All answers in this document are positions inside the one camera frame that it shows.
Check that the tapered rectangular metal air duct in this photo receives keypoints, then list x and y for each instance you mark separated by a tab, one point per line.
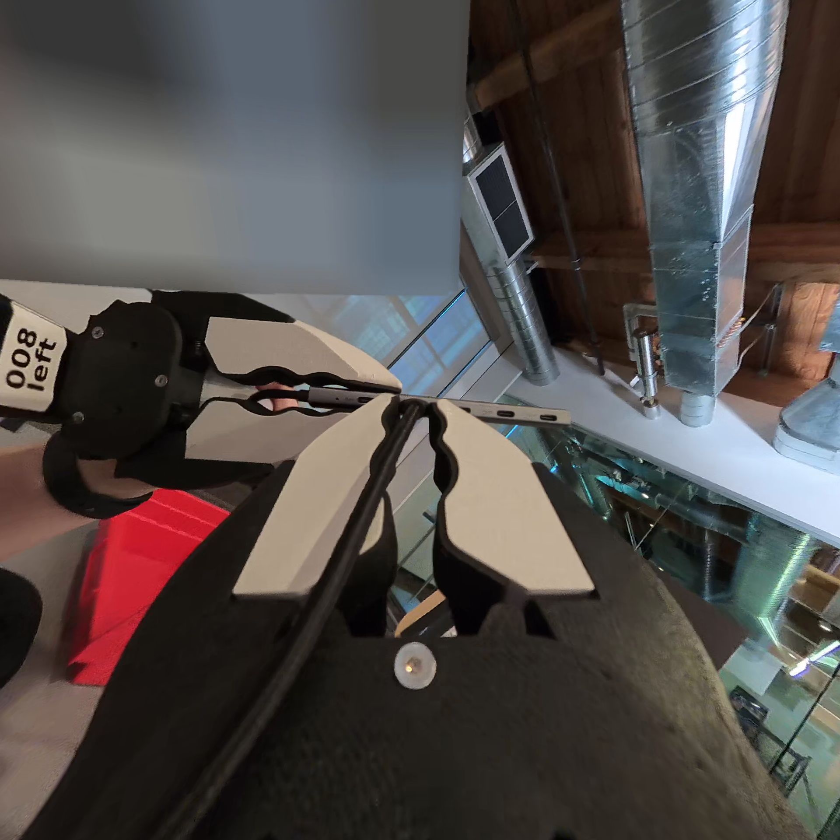
695	197

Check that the dark vent grille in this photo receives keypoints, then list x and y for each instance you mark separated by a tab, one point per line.
502	203

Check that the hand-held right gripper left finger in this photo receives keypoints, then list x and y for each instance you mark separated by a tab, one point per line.
308	525

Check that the person's left hand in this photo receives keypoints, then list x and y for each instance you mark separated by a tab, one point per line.
98	479

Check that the thin black ceiling pipe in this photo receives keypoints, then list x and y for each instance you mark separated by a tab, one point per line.
558	184

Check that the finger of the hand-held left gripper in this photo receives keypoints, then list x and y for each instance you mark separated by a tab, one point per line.
223	433
282	344

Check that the red plastic bin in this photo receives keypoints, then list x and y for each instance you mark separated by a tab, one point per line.
144	558

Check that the metal duct actuator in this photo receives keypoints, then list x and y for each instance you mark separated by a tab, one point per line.
646	354

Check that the black clothing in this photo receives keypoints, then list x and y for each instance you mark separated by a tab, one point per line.
16	623

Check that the round spiral metal duct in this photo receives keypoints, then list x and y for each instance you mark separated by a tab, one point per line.
525	315

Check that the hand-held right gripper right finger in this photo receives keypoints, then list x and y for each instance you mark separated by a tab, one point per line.
505	525

